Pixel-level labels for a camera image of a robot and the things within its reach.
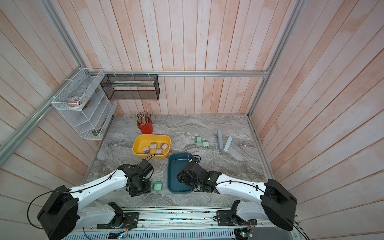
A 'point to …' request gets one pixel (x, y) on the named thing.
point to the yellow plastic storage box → (143, 140)
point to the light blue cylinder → (228, 143)
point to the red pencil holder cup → (146, 126)
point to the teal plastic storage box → (177, 162)
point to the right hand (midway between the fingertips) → (179, 177)
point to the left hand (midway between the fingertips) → (145, 194)
